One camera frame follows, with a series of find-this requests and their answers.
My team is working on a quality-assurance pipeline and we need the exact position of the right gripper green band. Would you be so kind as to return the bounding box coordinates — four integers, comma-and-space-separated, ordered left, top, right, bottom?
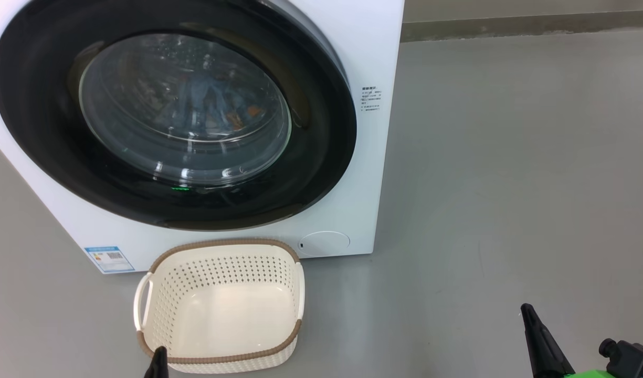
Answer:
521, 303, 643, 378

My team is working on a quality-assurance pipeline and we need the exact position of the blue energy label sticker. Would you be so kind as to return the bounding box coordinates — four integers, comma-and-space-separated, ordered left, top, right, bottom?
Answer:
84, 246, 135, 274

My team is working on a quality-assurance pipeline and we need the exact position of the round white filter cover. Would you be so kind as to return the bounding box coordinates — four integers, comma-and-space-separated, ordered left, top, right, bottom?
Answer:
299, 231, 351, 258

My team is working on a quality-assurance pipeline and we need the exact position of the white washing machine body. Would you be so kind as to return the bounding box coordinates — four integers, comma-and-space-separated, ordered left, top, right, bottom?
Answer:
0, 0, 406, 275

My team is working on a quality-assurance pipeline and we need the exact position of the cream perforated laundry basket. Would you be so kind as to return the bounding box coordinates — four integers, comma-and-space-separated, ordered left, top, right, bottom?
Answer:
134, 239, 305, 374

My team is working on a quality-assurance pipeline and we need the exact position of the black glass washer door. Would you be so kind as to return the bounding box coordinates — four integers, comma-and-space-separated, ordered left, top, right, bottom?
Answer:
0, 0, 357, 232

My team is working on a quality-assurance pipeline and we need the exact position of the blue cartoon print garment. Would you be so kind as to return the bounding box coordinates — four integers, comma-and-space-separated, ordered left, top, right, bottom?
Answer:
180, 68, 264, 132

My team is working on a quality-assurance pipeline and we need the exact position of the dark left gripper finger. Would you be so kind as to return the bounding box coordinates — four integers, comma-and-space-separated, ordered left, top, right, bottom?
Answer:
144, 345, 170, 378

